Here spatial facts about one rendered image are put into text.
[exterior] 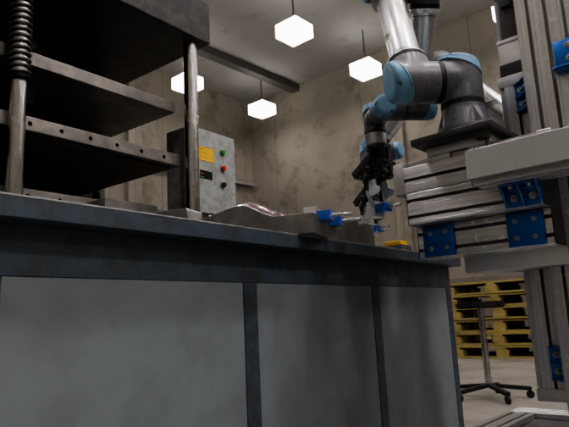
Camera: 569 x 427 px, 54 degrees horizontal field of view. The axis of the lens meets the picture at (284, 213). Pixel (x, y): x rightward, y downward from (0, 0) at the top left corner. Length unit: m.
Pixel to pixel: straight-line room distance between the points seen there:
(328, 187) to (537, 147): 10.64
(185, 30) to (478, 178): 1.57
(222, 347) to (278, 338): 0.21
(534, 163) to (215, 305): 0.77
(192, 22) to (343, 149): 9.41
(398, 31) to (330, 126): 10.51
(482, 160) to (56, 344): 0.98
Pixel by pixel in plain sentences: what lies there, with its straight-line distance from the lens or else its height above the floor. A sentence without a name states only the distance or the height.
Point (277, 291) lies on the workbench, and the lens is 1.48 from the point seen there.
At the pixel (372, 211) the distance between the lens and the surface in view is 1.92.
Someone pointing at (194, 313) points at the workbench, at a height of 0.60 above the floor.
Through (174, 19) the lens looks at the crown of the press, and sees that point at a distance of 2.53.
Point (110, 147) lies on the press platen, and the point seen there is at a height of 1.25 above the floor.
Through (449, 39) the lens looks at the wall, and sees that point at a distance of 11.23.
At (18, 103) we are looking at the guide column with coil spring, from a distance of 2.03.
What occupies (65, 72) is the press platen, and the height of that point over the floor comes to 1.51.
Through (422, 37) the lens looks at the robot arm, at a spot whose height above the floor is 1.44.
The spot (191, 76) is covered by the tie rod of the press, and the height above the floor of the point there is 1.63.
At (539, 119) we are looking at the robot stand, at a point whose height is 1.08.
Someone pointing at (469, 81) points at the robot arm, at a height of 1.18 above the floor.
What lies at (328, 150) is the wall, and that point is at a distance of 12.07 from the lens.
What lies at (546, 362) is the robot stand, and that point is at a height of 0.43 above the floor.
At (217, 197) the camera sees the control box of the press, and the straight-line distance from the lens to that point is 2.65.
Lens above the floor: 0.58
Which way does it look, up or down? 11 degrees up
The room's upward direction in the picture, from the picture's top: 3 degrees counter-clockwise
